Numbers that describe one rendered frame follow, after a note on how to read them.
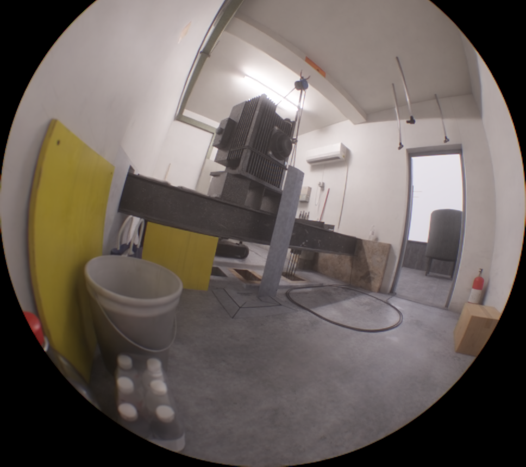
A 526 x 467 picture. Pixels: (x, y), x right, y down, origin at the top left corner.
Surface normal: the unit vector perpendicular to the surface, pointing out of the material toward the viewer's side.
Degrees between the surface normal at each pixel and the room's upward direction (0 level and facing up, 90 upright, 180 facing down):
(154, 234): 90
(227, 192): 90
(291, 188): 90
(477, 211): 90
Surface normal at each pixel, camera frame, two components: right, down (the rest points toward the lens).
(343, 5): -0.23, 0.97
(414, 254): -0.81, -0.26
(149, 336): 0.81, 0.19
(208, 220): 0.53, 0.04
